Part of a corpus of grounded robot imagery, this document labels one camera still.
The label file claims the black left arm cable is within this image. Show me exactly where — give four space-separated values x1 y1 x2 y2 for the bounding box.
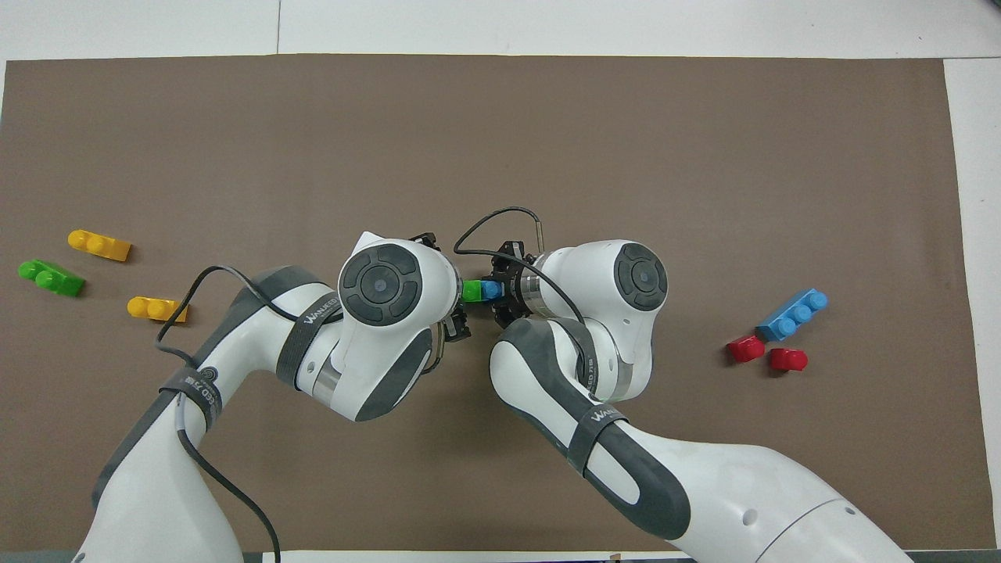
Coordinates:
155 265 346 563

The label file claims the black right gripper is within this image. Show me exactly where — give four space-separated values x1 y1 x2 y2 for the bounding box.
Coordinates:
454 240 542 340

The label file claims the brown table mat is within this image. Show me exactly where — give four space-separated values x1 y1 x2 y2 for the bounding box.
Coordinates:
0 53 997 554

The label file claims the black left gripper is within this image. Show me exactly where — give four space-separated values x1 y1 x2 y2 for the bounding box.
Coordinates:
410 231 464 346

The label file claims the yellow two-stud block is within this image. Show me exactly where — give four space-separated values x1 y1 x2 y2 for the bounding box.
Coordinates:
67 228 132 263
127 296 189 324

